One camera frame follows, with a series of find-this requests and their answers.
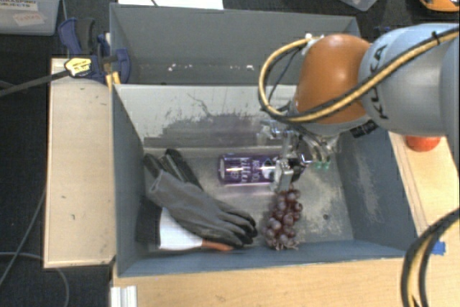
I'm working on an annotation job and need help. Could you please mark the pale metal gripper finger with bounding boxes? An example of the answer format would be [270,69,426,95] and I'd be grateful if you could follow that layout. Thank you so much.
[293,153,312,182]
[273,158,296,194]

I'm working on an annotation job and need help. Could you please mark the purple drink can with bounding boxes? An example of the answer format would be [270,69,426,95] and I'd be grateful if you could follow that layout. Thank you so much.
[218,153,285,187]

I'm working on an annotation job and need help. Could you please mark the dark red grape bunch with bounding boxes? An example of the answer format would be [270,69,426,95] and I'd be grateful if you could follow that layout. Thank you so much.
[260,186,305,252]

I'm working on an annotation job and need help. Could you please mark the grey work glove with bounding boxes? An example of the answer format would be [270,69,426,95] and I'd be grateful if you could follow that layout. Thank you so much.
[145,168,259,249]

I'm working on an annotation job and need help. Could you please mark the black glove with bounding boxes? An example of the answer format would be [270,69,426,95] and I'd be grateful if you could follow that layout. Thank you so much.
[142,148,204,191]

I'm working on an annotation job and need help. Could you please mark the white cloth with orange tip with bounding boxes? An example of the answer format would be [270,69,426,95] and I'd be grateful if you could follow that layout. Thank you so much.
[159,207,235,252]

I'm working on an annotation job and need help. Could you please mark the grey metal bin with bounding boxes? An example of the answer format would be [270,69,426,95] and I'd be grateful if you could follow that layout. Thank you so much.
[109,2,420,278]

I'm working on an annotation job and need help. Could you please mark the pale wood board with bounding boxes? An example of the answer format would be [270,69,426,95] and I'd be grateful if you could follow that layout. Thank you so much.
[42,58,116,269]

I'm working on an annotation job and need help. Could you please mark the black cylinder on white bracket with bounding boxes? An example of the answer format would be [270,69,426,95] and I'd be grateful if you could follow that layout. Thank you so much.
[349,119,379,139]

